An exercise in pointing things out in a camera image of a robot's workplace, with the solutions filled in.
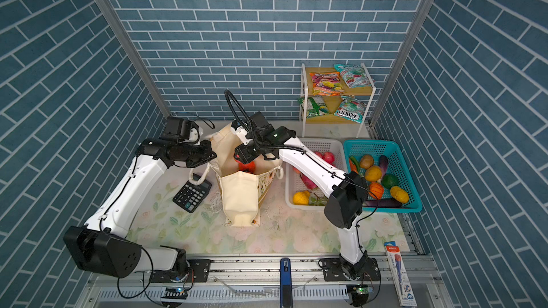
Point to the cream floral tote bag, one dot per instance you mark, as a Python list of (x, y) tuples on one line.
[(242, 193)]

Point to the brown potato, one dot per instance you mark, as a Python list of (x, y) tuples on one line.
[(367, 161)]

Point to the blue black handheld device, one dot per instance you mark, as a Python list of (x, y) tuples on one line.
[(286, 288)]

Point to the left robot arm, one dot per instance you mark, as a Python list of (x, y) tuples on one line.
[(100, 244)]

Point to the pink snack bag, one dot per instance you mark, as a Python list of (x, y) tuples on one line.
[(327, 84)]

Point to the white wooden shelf rack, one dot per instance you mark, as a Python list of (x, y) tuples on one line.
[(365, 93)]

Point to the white plastic basket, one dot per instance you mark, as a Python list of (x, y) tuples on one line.
[(294, 184)]

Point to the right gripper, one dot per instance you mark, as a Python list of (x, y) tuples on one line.
[(243, 155)]

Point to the yellow lemon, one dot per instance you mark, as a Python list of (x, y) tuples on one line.
[(301, 198)]

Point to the teal Fox's candy bag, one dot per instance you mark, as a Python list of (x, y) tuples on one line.
[(351, 109)]

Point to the green snack bag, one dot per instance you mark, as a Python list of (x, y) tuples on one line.
[(314, 106)]

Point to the yellow mango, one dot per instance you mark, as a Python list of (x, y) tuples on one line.
[(373, 174)]

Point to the purple eggplant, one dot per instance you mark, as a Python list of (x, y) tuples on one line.
[(383, 164)]

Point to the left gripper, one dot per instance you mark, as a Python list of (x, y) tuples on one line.
[(207, 155)]

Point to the dark long eggplant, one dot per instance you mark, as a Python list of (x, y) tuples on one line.
[(382, 203)]

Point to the floral table mat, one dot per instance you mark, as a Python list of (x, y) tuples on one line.
[(283, 230)]

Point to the teal plastic basket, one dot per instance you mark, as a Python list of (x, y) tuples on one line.
[(396, 166)]

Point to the red apple right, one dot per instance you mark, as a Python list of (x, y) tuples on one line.
[(329, 158)]

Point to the red tomato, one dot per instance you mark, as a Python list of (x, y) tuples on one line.
[(247, 167)]

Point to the orange mini pumpkin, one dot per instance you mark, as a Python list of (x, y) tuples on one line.
[(376, 190)]

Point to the green bell pepper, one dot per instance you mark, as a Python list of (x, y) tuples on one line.
[(389, 181)]

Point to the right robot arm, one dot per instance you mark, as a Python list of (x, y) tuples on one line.
[(346, 192)]

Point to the pink dragon fruit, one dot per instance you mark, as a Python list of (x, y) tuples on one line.
[(308, 182)]

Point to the teal candy bag upper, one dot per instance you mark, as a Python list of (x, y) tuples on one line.
[(354, 75)]

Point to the black calculator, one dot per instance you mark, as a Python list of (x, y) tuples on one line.
[(190, 196)]

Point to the green grapes bunch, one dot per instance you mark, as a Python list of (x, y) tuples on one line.
[(315, 200)]

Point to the green chili pepper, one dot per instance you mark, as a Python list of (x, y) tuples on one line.
[(354, 165)]

